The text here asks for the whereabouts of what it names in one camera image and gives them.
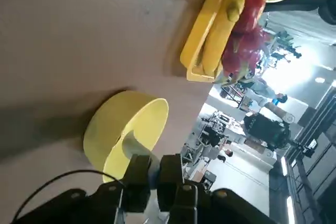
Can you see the person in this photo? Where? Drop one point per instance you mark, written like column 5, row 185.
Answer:
column 227, row 154
column 265, row 93

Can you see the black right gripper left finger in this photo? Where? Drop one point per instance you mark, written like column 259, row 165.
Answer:
column 136, row 182

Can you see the black background machine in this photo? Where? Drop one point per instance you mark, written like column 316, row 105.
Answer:
column 265, row 129

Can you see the black curved stand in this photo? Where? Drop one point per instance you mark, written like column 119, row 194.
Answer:
column 302, row 3

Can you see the yellow bowl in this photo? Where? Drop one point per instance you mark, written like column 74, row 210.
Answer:
column 113, row 119

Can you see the pale blue plastic spoon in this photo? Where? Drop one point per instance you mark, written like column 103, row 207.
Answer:
column 131, row 145

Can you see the yellow plastic tray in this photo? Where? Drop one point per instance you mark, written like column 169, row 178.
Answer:
column 199, row 32

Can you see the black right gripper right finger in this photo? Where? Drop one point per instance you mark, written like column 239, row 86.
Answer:
column 170, row 182

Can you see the pink dragon fruit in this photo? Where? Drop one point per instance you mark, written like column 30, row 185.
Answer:
column 241, row 53

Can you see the yellow banana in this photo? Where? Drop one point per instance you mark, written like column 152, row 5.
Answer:
column 218, row 40

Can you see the red apple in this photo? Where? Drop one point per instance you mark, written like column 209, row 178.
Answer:
column 249, row 11

